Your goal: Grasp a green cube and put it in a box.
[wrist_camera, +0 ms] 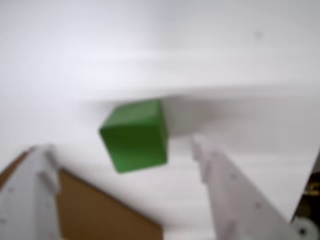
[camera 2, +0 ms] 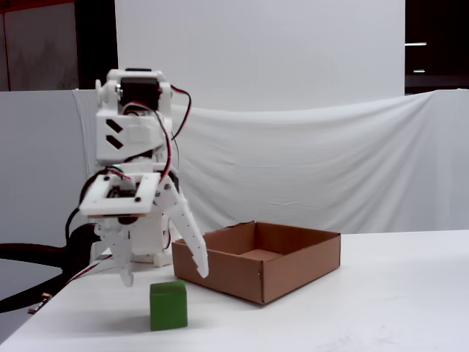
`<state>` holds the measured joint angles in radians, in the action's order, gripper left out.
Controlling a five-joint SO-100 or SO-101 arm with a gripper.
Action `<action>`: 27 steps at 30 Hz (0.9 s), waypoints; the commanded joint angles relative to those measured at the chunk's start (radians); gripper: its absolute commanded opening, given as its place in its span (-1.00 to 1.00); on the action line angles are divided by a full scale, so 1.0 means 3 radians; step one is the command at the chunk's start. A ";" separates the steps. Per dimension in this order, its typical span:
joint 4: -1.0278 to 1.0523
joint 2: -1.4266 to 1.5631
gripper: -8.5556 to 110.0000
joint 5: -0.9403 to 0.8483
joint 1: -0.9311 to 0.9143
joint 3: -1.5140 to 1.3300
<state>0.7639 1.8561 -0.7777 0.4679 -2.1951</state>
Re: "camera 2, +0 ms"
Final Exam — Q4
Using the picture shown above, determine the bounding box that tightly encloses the small brown table clamp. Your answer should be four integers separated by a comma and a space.
28, 293, 51, 315

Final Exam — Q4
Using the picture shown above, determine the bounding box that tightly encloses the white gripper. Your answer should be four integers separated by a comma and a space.
94, 163, 210, 287

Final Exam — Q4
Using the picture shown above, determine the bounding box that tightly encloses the white draped cloth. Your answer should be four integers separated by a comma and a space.
71, 89, 469, 238

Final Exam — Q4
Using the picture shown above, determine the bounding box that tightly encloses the brown background door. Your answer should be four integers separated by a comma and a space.
0, 0, 80, 92

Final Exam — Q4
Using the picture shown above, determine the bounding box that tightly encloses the black camera cable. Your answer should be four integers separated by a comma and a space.
64, 175, 97, 254

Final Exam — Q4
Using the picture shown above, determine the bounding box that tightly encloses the green cube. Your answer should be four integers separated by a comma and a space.
149, 281, 189, 332

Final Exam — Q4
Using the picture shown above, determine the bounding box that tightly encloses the white backdrop panel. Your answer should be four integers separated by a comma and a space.
114, 0, 407, 111

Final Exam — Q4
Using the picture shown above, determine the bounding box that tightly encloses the black curved tube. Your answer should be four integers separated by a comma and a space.
0, 224, 102, 313

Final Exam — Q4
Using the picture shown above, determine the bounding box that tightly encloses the red white base cable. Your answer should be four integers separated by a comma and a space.
64, 252, 113, 286

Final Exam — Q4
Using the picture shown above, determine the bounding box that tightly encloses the grey partition panel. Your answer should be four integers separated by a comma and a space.
0, 90, 97, 247

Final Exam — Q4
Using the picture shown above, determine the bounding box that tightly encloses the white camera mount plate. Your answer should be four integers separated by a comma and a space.
79, 173, 162, 221

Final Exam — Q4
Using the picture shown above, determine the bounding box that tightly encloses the red black servo cable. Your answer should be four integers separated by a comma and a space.
152, 84, 193, 184

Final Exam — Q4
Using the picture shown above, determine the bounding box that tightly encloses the brown cardboard box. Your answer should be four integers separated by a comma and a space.
171, 220, 342, 305

